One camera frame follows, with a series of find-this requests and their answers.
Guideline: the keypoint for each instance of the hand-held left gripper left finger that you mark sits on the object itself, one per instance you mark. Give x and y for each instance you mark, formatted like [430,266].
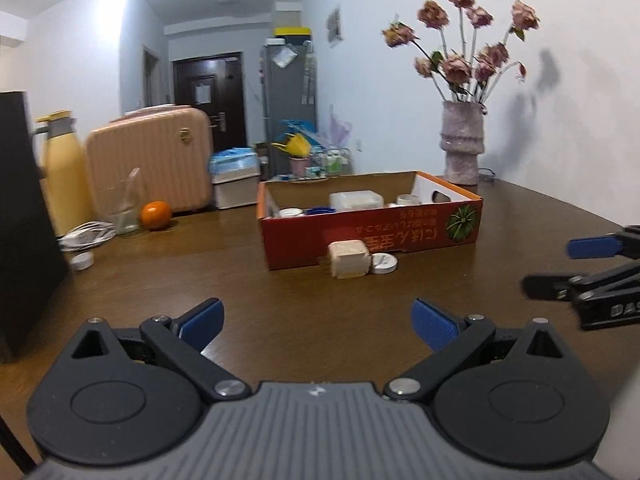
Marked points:
[202,322]

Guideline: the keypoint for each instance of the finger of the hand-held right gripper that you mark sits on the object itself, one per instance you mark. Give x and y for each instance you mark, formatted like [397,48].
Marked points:
[545,287]
[592,247]

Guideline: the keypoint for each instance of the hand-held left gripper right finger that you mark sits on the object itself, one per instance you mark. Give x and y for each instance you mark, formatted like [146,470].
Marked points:
[435,322]

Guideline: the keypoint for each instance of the red orange cardboard box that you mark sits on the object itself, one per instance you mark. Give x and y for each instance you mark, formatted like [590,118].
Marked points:
[370,232]

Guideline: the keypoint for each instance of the translucent plastic container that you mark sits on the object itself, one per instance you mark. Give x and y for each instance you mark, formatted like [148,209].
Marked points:
[356,200]

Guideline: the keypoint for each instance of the blue round lid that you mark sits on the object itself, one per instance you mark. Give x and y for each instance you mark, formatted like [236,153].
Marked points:
[318,210]

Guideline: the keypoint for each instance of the round silver tin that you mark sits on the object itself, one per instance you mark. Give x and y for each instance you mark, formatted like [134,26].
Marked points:
[384,263]

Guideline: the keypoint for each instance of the beige sponge block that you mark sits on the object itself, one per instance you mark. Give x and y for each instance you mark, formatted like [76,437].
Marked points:
[350,259]

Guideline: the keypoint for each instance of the orange fruit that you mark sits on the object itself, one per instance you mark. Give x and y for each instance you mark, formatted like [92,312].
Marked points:
[155,215]

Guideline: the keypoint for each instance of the white round jar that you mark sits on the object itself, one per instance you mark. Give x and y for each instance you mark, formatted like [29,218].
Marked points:
[407,199]

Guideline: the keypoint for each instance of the small white cap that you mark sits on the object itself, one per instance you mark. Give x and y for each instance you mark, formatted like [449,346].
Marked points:
[81,261]

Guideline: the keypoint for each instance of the clear drinking glass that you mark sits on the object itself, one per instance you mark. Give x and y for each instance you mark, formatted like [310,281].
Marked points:
[121,207]

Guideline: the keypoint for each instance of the white jar with lid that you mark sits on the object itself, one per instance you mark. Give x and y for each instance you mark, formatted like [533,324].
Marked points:
[291,213]

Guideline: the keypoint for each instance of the blue and white storage box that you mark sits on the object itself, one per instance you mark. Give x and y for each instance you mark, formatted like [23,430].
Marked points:
[235,177]

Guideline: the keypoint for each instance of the pink textured vase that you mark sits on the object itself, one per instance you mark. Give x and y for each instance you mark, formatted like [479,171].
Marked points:
[462,145]

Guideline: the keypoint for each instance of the pink ribbed suitcase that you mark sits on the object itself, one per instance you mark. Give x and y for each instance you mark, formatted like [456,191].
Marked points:
[150,160]

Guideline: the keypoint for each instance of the pink plant pot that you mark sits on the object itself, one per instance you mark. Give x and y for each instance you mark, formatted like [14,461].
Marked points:
[299,165]

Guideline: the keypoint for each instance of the cluster of small bottles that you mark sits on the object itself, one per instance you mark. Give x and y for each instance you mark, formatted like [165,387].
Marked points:
[332,162]

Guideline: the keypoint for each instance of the yellow watering can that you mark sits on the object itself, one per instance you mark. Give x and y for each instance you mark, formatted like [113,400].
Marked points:
[296,145]

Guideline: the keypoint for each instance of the black monitor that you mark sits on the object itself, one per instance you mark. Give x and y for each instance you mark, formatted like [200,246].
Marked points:
[25,225]

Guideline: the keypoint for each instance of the yellow thermos jug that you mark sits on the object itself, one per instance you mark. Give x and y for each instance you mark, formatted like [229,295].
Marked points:
[62,175]

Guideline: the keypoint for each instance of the purple flower wrap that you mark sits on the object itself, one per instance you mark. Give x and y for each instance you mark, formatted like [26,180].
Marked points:
[340,127]

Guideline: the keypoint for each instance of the dark entrance door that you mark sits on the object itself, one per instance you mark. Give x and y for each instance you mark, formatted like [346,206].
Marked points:
[210,105]

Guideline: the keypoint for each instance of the grey refrigerator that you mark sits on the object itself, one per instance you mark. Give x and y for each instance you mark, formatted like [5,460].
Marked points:
[287,110]

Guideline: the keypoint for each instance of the dried pink rose bouquet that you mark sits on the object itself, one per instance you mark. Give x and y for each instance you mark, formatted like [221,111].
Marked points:
[462,55]

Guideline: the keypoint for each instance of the yellow box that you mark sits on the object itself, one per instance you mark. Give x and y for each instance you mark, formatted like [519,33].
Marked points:
[292,32]

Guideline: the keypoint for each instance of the small wall picture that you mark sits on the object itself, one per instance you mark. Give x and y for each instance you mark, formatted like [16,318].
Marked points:
[334,24]

